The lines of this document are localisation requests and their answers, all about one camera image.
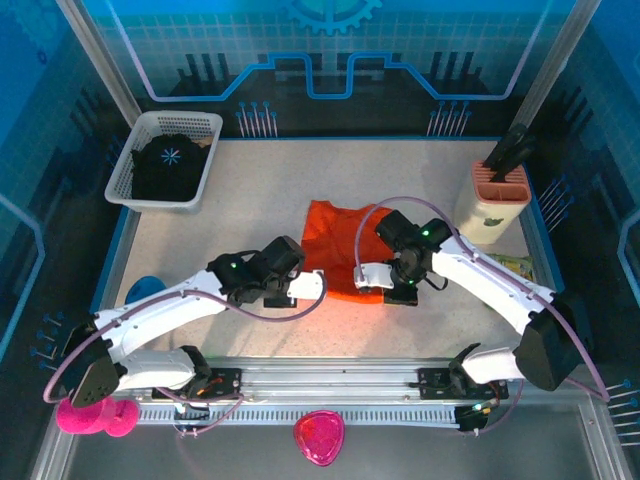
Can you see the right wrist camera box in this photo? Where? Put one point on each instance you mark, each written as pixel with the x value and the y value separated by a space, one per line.
pixel 372 276

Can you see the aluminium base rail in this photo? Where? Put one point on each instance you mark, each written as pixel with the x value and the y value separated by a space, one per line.
pixel 330 372

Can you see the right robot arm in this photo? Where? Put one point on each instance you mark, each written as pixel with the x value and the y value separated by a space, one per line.
pixel 490 280

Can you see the orange t-shirt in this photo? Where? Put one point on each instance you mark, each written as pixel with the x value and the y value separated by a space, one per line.
pixel 335 240

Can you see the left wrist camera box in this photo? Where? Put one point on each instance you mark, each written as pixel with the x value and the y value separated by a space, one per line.
pixel 307 285

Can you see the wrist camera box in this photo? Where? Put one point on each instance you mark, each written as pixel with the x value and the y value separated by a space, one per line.
pixel 307 285
pixel 372 276

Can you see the blue round dish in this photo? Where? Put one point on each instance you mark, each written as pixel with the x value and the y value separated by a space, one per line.
pixel 142 289

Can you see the beige cloth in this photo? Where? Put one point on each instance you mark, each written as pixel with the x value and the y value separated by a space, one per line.
pixel 203 143

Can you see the pink heart-shaped bowl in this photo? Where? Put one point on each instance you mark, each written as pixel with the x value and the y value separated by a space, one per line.
pixel 320 437

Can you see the aluminium frame post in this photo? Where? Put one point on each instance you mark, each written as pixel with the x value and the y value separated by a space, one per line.
pixel 100 60
pixel 555 65

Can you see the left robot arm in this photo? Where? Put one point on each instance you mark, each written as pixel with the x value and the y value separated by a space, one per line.
pixel 160 305

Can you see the white knife block pink top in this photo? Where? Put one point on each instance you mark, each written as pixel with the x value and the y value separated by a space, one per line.
pixel 500 200

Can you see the green snack packet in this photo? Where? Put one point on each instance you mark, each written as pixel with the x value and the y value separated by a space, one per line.
pixel 515 264

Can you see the black t-shirt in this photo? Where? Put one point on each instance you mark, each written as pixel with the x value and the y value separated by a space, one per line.
pixel 167 172

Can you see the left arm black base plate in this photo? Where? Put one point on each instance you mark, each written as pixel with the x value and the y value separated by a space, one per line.
pixel 227 385

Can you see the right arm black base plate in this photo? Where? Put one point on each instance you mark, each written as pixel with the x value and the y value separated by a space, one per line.
pixel 432 382

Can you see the white plastic basket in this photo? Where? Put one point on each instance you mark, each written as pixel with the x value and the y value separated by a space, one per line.
pixel 165 122

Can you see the black controller board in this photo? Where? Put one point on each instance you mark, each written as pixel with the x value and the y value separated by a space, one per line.
pixel 475 417
pixel 192 410

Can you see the pink goblet cup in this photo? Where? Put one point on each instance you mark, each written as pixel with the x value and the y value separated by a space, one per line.
pixel 117 417

